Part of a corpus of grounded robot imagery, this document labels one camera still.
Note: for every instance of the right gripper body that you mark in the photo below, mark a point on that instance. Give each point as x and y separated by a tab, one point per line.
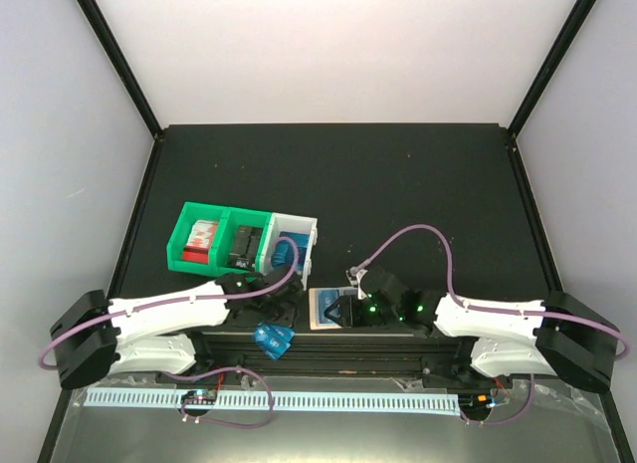
374	317

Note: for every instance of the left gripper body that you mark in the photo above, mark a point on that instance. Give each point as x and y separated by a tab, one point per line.
271	313

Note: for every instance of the tan leather card holder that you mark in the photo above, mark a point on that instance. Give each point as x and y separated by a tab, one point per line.
326	308

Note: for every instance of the dropped blue card bundle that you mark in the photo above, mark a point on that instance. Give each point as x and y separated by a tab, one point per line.
273	340

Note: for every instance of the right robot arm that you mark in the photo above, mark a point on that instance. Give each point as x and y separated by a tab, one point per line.
557	336

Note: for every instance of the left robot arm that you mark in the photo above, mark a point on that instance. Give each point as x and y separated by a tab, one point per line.
97	337

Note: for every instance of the blue card stack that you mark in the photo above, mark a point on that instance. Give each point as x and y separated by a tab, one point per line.
283	255

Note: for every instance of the black card stack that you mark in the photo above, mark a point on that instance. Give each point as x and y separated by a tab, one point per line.
245	247

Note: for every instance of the red white card stack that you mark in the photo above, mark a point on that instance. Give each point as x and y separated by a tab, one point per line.
199	242

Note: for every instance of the white bin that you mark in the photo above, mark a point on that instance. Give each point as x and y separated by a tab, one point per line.
280	222

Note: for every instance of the green bin middle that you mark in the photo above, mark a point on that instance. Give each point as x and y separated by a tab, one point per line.
231	218

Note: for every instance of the green bin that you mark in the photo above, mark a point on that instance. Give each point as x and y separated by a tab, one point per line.
190	213
231	218

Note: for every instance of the left circuit board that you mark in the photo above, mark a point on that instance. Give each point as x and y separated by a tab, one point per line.
199	397

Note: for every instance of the circuit board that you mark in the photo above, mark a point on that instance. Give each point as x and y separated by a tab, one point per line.
476	401
199	397

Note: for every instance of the right circuit board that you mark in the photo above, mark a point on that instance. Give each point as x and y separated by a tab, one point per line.
476	401

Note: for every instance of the green bin left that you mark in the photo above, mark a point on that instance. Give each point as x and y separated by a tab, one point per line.
190	213

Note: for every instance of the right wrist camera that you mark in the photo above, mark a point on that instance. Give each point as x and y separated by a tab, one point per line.
355	276

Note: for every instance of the white slotted cable duct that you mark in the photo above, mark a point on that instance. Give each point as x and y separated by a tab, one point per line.
299	401

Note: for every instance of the black frame post left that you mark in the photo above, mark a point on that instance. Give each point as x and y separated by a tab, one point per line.
96	19

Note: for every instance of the black frame post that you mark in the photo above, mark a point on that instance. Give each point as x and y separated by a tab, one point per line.
569	30
96	19

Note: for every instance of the black frame post right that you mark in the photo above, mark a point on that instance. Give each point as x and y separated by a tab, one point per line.
569	30

